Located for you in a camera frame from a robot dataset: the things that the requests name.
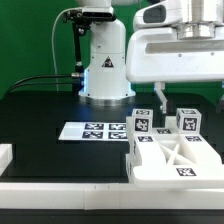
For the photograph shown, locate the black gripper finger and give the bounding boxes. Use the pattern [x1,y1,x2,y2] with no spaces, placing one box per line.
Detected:
[216,94,224,113]

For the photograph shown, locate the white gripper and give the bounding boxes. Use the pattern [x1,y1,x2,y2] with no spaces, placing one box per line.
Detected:
[126,27,224,114]

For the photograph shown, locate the small white tagged cube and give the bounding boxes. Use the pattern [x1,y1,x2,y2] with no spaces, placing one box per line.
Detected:
[176,108,202,133]

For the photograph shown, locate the long white chair back post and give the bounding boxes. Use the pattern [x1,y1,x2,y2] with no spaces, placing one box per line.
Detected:
[126,116,224,189]

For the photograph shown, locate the white sheet with tags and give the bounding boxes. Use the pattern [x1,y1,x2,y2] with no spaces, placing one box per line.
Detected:
[59,122,128,142]

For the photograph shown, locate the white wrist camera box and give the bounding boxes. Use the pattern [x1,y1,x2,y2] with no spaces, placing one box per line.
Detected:
[133,0,178,31]

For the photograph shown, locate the black cables at base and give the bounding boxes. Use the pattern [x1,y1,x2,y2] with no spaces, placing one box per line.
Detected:
[6,73,84,96]

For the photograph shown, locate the white U-shaped boundary frame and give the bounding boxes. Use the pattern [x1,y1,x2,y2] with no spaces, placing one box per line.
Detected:
[0,143,224,211]

